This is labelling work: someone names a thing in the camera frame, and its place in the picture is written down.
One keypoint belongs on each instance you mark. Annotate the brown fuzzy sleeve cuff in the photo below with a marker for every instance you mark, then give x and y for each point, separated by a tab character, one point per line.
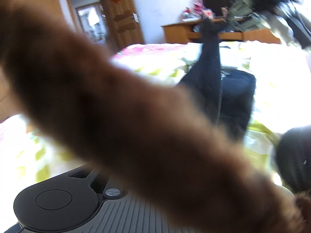
153	138

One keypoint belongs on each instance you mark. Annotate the brown wooden door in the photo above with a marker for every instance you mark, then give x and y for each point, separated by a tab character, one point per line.
123	22

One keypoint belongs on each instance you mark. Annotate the black pants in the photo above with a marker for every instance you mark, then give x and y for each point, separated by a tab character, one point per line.
218	87

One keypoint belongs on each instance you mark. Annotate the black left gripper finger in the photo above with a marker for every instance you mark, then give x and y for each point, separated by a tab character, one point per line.
107	186

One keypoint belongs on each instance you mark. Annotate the colourful checked bed quilt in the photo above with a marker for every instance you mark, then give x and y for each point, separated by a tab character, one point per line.
265	92

